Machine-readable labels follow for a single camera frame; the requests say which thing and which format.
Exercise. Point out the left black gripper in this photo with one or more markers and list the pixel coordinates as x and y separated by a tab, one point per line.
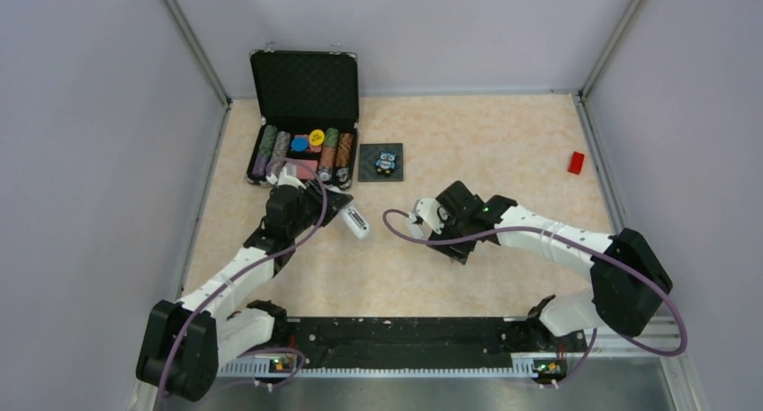
335	202

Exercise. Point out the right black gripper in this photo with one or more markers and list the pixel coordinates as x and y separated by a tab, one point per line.
457	251

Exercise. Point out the white remote control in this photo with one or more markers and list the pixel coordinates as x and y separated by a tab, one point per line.
355	221

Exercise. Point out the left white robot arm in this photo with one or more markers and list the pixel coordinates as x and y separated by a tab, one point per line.
238	277

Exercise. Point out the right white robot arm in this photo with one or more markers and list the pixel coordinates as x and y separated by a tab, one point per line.
625	276

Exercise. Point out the pink card deck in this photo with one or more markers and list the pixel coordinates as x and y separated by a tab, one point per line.
303	169

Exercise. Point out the blue poker chip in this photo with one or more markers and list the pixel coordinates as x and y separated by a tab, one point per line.
300	143

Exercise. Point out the yellow poker chip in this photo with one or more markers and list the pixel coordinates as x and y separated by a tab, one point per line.
316	138

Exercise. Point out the dark grey lego baseplate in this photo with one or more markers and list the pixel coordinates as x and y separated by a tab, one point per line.
367	156

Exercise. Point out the blue owl toy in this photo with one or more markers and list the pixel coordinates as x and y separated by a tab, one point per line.
386	163

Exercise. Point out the black poker chip case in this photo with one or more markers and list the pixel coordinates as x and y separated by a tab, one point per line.
299	91

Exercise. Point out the red lego brick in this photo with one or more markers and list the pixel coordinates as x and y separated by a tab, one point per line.
576	164

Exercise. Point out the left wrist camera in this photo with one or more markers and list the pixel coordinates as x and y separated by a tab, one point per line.
285	174

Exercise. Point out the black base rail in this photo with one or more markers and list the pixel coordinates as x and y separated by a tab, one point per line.
410	347

